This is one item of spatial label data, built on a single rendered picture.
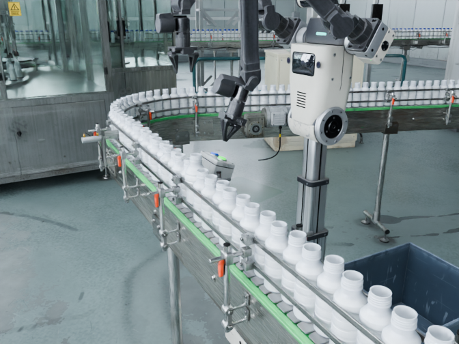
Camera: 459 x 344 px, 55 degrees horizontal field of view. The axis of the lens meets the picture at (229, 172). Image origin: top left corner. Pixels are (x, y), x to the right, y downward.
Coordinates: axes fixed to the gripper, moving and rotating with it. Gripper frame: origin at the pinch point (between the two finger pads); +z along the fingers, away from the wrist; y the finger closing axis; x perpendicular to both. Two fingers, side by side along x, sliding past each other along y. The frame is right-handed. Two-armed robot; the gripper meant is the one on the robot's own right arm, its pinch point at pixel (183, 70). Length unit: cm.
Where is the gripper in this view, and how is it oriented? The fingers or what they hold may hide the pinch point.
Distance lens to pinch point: 178.8
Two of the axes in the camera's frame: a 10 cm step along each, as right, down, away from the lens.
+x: 4.7, 3.1, -8.3
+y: -8.8, 1.6, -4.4
